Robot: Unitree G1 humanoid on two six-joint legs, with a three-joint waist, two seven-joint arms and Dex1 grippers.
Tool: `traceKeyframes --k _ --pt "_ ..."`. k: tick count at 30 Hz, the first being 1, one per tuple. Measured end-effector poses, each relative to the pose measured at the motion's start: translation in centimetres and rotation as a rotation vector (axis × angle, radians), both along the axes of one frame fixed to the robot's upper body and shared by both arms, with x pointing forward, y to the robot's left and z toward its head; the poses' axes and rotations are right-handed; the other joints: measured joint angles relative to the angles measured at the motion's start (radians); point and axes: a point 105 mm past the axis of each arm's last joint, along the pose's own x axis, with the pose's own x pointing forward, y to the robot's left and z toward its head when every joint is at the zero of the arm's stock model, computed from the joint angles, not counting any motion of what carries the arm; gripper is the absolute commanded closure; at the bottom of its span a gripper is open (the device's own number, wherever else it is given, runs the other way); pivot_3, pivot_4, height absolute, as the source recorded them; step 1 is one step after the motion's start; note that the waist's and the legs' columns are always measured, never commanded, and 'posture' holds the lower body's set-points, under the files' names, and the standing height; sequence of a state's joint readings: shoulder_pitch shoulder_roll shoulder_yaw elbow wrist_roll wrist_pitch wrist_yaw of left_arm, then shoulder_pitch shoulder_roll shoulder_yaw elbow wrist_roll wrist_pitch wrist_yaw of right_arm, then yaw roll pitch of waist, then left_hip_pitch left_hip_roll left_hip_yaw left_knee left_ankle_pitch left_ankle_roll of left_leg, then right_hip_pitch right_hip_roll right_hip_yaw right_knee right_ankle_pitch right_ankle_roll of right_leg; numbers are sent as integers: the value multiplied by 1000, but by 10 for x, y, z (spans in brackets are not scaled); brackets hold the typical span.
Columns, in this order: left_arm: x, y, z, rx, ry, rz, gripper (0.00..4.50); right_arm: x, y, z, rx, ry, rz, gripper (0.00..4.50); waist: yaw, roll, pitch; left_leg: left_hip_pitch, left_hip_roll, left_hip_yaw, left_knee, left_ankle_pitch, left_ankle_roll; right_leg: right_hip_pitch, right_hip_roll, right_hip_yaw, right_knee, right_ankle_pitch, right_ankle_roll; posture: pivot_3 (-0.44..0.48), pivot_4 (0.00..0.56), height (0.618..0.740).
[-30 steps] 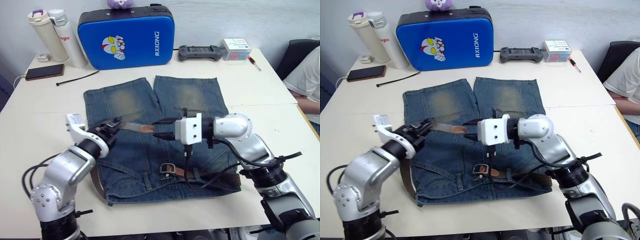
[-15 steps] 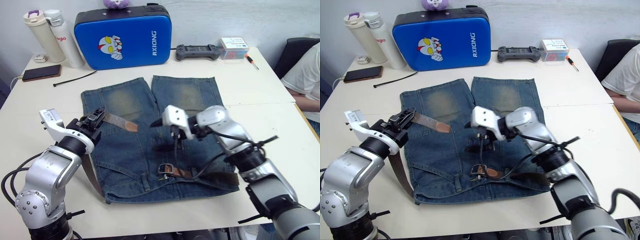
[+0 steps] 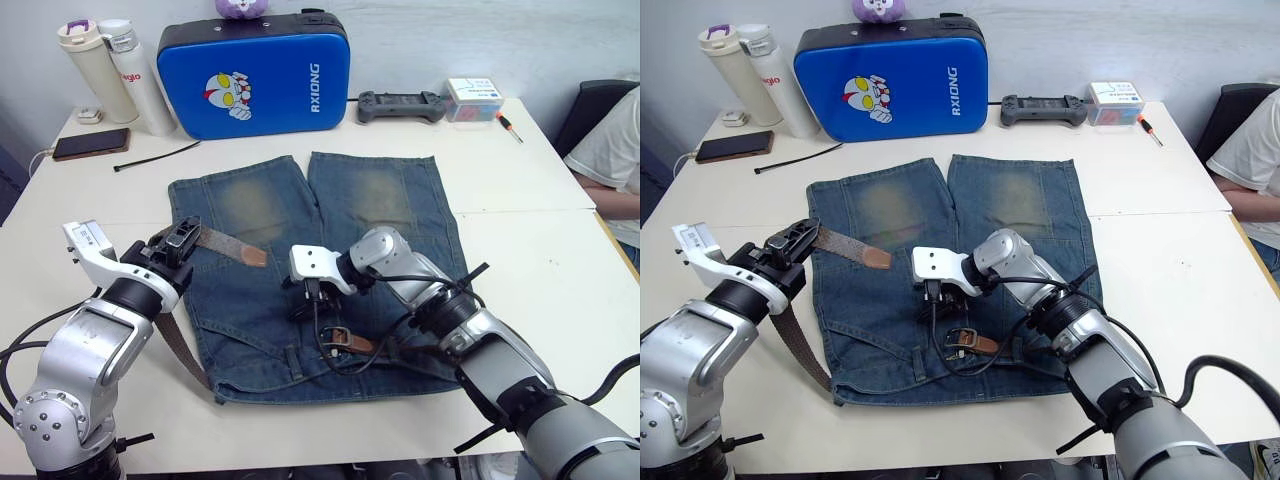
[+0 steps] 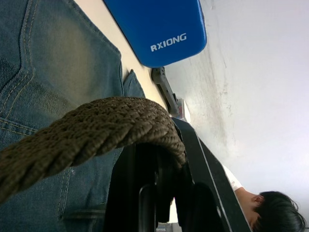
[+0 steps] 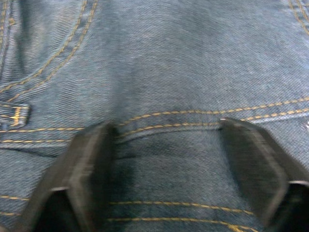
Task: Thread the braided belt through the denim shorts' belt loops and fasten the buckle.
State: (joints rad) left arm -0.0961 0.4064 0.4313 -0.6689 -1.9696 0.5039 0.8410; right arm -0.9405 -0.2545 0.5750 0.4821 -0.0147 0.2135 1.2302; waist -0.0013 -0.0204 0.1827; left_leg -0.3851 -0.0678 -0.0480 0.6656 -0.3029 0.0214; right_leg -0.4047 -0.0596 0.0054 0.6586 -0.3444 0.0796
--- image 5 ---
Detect blue denim shorts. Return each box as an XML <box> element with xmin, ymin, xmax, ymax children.
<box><xmin>0</xmin><ymin>0</ymin><xmax>309</xmax><ymax>232</ymax></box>

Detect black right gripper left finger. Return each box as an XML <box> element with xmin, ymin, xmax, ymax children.
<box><xmin>14</xmin><ymin>122</ymin><xmax>119</xmax><ymax>232</ymax></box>

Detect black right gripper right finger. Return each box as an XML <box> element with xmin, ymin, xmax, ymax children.
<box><xmin>220</xmin><ymin>117</ymin><xmax>309</xmax><ymax>232</ymax></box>

